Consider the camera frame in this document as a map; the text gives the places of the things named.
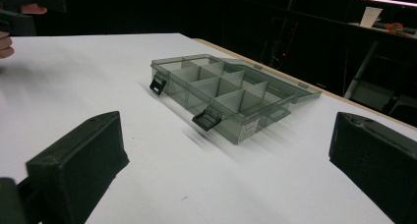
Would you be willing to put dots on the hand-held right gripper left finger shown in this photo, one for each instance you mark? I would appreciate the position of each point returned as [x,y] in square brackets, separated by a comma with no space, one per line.
[82,158]

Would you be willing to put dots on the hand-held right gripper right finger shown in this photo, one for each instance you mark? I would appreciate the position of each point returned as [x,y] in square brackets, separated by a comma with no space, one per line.
[377,155]

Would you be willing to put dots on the transparent grey compartment organizer box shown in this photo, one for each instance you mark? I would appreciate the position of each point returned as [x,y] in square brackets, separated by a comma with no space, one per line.
[226,96]

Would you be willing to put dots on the grey metal stand leg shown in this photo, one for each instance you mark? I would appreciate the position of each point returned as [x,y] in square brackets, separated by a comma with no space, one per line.
[362,68]

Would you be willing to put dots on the pink light strip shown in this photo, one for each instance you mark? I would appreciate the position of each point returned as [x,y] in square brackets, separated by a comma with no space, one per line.
[387,1]

